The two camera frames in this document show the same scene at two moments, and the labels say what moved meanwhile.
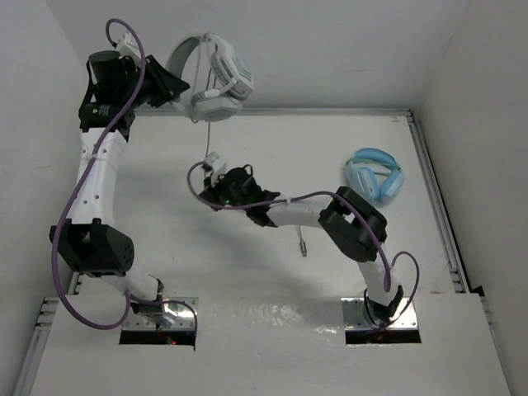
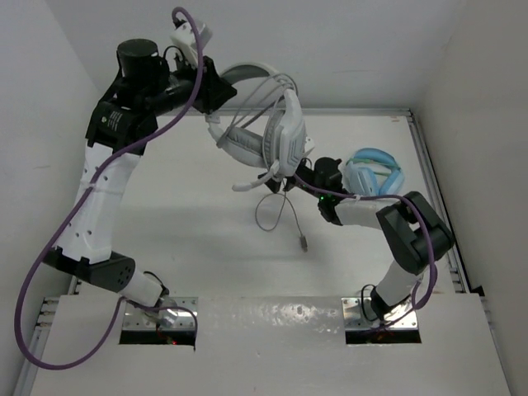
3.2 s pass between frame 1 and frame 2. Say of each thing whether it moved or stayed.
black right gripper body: moved
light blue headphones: stayed
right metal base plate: stayed
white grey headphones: moved
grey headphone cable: moved
